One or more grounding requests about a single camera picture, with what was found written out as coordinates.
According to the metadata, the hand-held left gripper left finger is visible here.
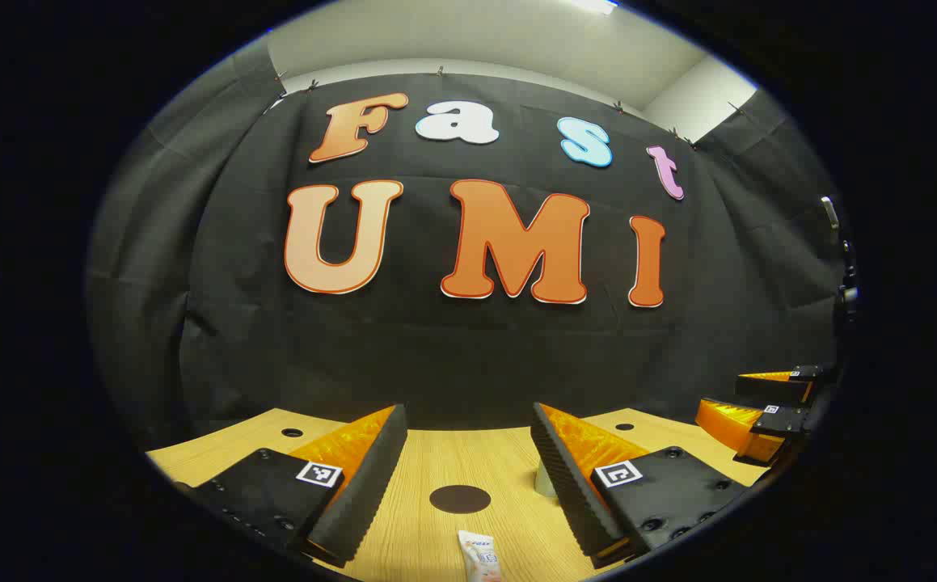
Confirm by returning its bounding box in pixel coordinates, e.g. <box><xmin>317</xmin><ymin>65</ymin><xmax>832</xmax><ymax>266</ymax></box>
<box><xmin>173</xmin><ymin>404</ymin><xmax>408</xmax><ymax>568</ymax></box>

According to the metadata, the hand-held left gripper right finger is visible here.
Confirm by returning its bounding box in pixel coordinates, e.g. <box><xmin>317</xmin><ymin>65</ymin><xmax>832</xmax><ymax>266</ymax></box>
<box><xmin>530</xmin><ymin>402</ymin><xmax>768</xmax><ymax>569</ymax></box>

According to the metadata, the dark brown round coaster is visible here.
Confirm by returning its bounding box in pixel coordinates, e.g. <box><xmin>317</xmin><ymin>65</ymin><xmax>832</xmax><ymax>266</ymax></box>
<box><xmin>429</xmin><ymin>485</ymin><xmax>492</xmax><ymax>515</ymax></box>

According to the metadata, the white toothpaste tube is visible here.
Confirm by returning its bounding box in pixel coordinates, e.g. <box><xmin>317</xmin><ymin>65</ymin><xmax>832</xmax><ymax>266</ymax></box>
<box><xmin>458</xmin><ymin>530</ymin><xmax>504</xmax><ymax>582</ymax></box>

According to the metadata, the wooden desktop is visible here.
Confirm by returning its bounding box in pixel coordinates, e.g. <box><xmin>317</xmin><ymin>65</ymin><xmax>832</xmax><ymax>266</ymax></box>
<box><xmin>147</xmin><ymin>407</ymin><xmax>768</xmax><ymax>582</ymax></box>

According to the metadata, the black backdrop cloth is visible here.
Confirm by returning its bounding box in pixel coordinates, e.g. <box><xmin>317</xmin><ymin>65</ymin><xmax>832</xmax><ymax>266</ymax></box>
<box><xmin>87</xmin><ymin>36</ymin><xmax>849</xmax><ymax>449</ymax></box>

